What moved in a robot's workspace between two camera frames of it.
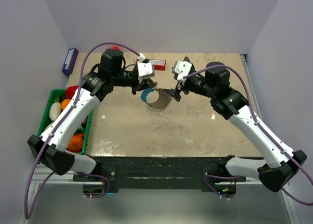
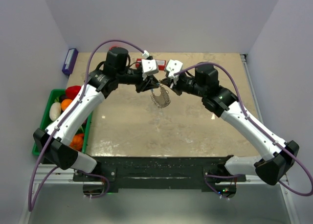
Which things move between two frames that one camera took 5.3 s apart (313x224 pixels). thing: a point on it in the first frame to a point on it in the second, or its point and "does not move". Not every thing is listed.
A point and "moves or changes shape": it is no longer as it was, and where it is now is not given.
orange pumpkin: x=76 y=143 does not move
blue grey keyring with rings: x=164 y=100 moves or changes shape
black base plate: x=159 y=173 does not move
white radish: x=55 y=110 does not move
